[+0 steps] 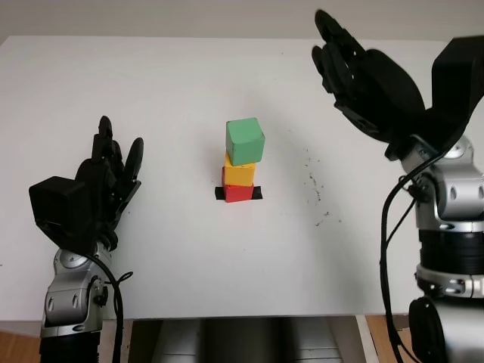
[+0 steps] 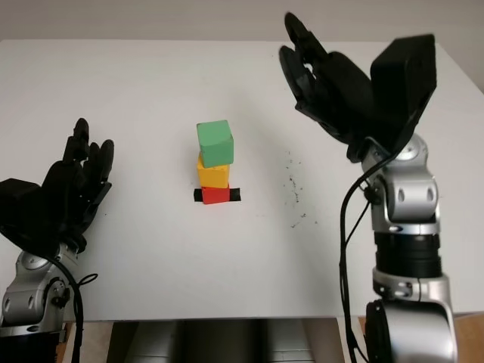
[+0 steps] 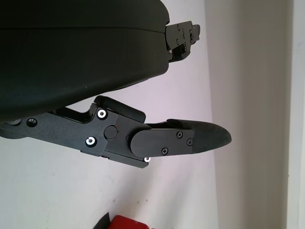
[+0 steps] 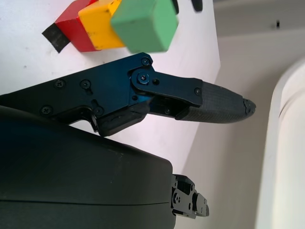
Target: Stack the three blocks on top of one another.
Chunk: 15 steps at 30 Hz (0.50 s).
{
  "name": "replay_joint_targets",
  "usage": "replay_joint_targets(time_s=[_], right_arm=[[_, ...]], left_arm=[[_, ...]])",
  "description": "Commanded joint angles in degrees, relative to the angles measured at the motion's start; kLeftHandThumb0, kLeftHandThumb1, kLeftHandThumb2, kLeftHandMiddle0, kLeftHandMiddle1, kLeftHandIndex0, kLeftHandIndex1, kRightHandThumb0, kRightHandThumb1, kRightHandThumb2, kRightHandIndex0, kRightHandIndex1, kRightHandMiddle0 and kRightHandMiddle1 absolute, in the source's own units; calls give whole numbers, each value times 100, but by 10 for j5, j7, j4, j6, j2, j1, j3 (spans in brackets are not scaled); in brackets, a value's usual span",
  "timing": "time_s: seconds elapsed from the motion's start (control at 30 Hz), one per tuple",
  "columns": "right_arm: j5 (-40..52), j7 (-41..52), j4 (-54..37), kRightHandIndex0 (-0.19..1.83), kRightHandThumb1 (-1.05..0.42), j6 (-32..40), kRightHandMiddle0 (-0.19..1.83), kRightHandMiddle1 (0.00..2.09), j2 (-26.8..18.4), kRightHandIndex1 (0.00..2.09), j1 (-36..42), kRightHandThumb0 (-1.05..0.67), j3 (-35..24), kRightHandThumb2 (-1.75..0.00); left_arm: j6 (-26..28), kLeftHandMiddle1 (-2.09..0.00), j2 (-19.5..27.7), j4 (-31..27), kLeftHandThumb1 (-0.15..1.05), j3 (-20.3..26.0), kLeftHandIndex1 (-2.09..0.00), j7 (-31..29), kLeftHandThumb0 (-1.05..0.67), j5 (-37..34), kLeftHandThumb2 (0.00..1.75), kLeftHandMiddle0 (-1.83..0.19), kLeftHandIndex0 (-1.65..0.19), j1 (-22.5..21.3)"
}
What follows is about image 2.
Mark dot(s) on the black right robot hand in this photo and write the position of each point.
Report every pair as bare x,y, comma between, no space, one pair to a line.
340,94

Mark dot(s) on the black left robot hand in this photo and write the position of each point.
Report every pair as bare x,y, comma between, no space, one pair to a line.
72,189

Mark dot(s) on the green cube block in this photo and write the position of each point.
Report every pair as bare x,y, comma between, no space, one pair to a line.
215,143

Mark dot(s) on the yellow cube block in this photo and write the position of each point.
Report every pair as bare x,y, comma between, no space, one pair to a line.
213,177

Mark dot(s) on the red cube block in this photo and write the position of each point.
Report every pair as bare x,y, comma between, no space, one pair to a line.
215,196

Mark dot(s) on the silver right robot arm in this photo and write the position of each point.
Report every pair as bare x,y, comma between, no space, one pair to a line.
408,234

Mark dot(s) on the black tape strip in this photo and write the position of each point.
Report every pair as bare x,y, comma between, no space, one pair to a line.
235,194

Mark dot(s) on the white table leg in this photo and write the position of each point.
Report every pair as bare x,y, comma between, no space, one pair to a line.
357,340
90,344

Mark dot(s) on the grey robot torso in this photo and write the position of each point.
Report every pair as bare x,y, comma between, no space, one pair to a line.
219,342

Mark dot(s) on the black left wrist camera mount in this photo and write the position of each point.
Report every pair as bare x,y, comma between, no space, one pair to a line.
20,211

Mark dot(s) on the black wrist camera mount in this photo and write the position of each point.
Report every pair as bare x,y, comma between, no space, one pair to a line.
404,83
20,211

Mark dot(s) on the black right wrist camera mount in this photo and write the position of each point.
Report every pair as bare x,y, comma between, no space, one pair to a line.
404,83

